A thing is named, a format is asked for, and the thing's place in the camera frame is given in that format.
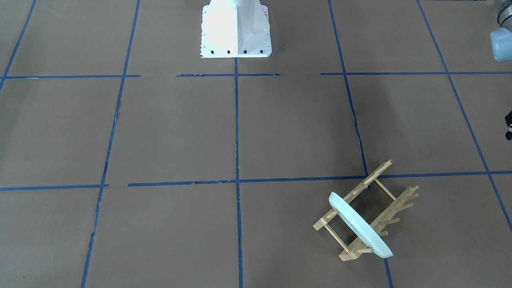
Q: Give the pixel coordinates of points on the wooden dish rack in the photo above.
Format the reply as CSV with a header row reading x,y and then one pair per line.
x,y
373,201

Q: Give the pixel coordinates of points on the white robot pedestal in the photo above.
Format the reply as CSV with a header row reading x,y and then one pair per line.
x,y
235,28

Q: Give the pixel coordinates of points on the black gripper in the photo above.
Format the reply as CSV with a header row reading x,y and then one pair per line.
x,y
509,125

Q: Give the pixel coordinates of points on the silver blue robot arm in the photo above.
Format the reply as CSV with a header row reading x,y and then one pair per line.
x,y
501,39

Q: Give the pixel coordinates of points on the light green plate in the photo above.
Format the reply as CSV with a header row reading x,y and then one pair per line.
x,y
374,243

